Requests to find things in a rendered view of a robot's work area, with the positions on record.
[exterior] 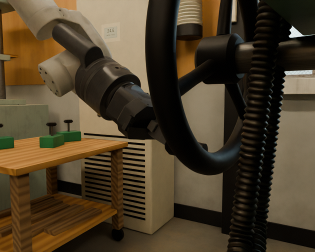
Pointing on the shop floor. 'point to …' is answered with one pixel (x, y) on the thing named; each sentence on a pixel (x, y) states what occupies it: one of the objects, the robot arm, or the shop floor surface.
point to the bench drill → (12, 117)
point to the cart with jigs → (73, 155)
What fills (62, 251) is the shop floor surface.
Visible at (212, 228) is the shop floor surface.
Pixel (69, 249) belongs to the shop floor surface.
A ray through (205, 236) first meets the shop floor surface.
